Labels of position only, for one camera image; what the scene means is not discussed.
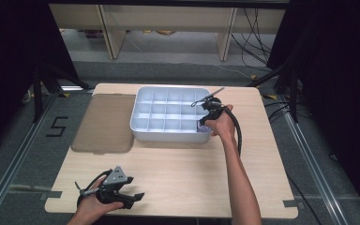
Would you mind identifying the black metal stand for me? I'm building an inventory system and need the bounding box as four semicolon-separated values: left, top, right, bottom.
246;62;300;124
32;62;92;124

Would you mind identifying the black curtain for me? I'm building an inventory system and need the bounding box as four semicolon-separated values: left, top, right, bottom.
265;0;360;218
0;0;80;158

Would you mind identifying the aluminium floor rail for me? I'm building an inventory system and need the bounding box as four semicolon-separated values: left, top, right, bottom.
281;111;352;225
0;92;59;225

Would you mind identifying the beige wooden desk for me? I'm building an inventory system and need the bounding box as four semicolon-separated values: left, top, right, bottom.
48;3;287;62

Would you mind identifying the white compartment storage box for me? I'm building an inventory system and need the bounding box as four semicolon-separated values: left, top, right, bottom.
129;86;215;143

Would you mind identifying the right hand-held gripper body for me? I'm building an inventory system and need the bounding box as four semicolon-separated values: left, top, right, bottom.
190;86;226;124

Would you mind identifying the black floor cable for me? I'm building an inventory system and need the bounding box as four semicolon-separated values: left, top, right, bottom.
285;173;323;225

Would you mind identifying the person's right hand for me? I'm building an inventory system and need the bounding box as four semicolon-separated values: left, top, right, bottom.
203;104;237;143

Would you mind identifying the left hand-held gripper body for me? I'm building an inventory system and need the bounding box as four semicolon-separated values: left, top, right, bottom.
94;165;135;204

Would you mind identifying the translucent brown box lid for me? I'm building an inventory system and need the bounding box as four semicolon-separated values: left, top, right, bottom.
70;93;137;155

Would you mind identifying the thin white floor cable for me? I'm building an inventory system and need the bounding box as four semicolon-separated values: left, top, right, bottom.
214;64;253;81

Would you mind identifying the bundle of black floor cables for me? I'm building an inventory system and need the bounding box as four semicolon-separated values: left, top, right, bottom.
230;7;278;68

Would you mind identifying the person's left hand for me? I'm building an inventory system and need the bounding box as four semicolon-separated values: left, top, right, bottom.
75;178;125;218

